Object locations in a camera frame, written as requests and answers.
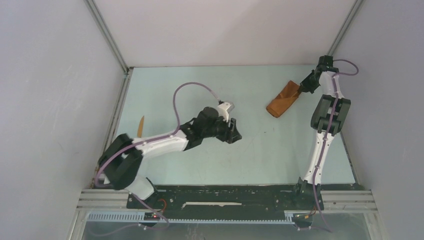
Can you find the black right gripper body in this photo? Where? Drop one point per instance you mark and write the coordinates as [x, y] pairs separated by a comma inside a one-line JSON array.
[[314, 85]]

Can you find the orange cloth napkin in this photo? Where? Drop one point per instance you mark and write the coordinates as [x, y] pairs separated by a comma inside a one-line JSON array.
[[284, 100]]

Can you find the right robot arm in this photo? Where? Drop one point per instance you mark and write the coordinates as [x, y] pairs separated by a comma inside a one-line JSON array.
[[327, 120]]

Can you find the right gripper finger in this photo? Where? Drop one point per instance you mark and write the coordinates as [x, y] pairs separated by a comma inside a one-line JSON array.
[[303, 89], [309, 81]]

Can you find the left aluminium frame post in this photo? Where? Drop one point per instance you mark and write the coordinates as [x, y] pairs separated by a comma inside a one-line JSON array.
[[104, 30]]

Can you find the aluminium frame post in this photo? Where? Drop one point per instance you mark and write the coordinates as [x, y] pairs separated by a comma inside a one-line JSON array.
[[104, 30], [356, 7]]

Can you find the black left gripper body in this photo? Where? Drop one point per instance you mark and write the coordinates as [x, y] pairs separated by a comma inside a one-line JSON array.
[[221, 127]]

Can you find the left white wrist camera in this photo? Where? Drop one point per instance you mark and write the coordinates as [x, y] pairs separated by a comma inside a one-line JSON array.
[[224, 108]]

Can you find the right aluminium frame post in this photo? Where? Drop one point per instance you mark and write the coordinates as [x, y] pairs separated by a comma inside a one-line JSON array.
[[356, 7]]

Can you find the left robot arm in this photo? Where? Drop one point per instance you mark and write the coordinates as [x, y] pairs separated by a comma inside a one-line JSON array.
[[121, 161]]

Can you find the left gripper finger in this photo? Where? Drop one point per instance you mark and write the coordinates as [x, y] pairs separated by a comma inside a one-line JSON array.
[[234, 133], [227, 138]]

